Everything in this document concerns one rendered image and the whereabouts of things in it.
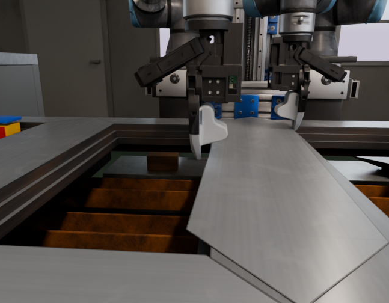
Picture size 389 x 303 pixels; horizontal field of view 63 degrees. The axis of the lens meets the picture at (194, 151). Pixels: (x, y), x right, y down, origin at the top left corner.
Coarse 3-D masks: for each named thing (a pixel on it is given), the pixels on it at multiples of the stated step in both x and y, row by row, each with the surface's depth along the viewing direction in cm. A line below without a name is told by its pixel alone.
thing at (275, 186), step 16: (208, 176) 44; (224, 176) 44; (240, 176) 44; (256, 176) 44; (272, 176) 44; (288, 176) 44; (304, 176) 44; (208, 192) 38; (224, 192) 38; (240, 192) 38; (256, 192) 38; (272, 192) 38; (288, 192) 38; (304, 192) 38; (320, 192) 38; (336, 192) 38
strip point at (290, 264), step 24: (216, 240) 28; (240, 240) 28; (264, 240) 28; (288, 240) 28; (312, 240) 28; (336, 240) 28; (360, 240) 28; (384, 240) 28; (240, 264) 25; (264, 264) 25; (288, 264) 25; (312, 264) 25; (336, 264) 25; (360, 264) 25; (288, 288) 22; (312, 288) 22
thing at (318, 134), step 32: (128, 128) 82; (160, 128) 81; (320, 128) 78; (352, 128) 77; (384, 128) 77; (64, 160) 56; (96, 160) 67; (320, 160) 51; (0, 192) 40; (32, 192) 45; (352, 192) 38; (0, 224) 38; (384, 224) 31; (224, 256) 26; (384, 256) 26; (352, 288) 22; (384, 288) 22
